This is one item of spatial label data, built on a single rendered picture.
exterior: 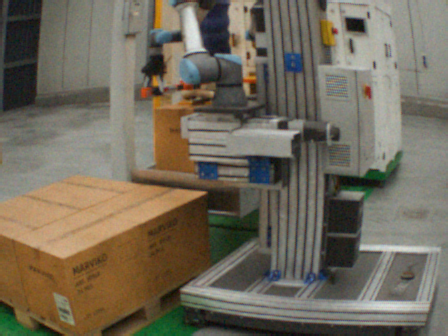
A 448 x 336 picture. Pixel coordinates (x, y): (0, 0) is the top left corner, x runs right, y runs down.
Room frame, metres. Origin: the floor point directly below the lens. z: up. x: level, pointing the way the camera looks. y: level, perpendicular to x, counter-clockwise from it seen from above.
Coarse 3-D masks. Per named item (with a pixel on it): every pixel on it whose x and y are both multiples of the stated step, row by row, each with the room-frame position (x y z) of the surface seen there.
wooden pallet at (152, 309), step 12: (192, 276) 2.79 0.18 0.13; (168, 288) 2.58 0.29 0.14; (12, 300) 2.19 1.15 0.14; (156, 300) 2.48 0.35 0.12; (168, 300) 2.68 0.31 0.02; (180, 300) 2.68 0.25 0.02; (24, 312) 2.14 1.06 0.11; (132, 312) 2.43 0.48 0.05; (144, 312) 2.39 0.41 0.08; (156, 312) 2.46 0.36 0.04; (168, 312) 2.56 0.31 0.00; (24, 324) 2.16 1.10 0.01; (36, 324) 2.16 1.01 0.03; (48, 324) 2.04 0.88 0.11; (108, 324) 2.11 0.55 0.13; (120, 324) 2.32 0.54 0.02; (132, 324) 2.33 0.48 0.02; (144, 324) 2.36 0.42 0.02
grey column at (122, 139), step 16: (112, 48) 4.26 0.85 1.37; (128, 48) 4.22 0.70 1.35; (112, 64) 4.26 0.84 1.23; (128, 64) 4.23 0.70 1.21; (112, 80) 4.26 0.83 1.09; (128, 80) 4.23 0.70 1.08; (112, 96) 4.25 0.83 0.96; (128, 96) 4.24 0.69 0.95; (112, 112) 4.25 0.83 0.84; (128, 112) 4.24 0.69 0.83; (112, 128) 4.25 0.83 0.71; (128, 128) 4.24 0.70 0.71; (112, 144) 4.26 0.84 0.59; (128, 144) 4.23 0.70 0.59; (112, 160) 4.26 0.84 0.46; (128, 160) 4.22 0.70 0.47; (112, 176) 4.26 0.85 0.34; (128, 176) 4.21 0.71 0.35
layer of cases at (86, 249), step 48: (48, 192) 2.99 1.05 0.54; (96, 192) 2.99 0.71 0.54; (144, 192) 2.99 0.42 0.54; (192, 192) 2.97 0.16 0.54; (0, 240) 2.18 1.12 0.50; (48, 240) 2.13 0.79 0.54; (96, 240) 2.18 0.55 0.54; (144, 240) 2.46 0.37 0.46; (192, 240) 2.82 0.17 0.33; (0, 288) 2.24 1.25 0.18; (48, 288) 2.00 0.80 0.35; (96, 288) 2.09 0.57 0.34; (144, 288) 2.41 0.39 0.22
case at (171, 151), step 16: (160, 112) 3.27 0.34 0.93; (176, 112) 3.21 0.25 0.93; (192, 112) 3.15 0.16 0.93; (160, 128) 3.27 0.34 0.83; (176, 128) 3.21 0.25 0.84; (160, 144) 3.27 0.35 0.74; (176, 144) 3.21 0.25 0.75; (160, 160) 3.27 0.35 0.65; (176, 160) 3.21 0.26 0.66; (192, 160) 3.16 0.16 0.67
